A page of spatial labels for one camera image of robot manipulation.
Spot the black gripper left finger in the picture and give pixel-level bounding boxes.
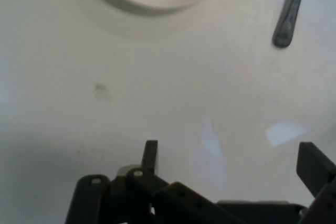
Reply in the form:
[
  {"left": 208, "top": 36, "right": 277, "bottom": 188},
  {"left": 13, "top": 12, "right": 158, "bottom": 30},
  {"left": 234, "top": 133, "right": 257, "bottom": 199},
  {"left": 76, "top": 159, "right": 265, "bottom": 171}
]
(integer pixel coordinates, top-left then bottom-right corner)
[{"left": 64, "top": 140, "right": 245, "bottom": 224}]

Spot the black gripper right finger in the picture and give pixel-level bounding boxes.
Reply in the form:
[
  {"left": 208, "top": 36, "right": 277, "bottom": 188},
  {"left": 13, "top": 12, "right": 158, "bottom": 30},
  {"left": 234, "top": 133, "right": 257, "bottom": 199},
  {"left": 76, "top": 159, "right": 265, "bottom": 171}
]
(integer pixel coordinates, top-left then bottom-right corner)
[{"left": 296, "top": 141, "right": 336, "bottom": 224}]

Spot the serrated steel table knife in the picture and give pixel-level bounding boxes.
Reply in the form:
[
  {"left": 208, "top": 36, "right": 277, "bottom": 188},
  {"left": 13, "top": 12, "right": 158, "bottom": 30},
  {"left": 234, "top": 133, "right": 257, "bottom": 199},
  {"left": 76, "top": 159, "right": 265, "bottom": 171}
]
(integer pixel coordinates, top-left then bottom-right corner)
[{"left": 271, "top": 0, "right": 311, "bottom": 49}]

